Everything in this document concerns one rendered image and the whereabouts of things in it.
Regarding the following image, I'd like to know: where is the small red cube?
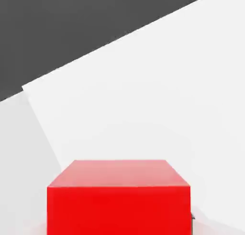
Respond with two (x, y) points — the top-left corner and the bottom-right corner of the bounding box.
(46, 159), (191, 235)

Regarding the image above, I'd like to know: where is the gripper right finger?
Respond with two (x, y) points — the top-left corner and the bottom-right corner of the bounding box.
(190, 205), (245, 235)

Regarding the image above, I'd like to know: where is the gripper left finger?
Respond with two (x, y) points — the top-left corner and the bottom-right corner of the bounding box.
(22, 218), (48, 235)

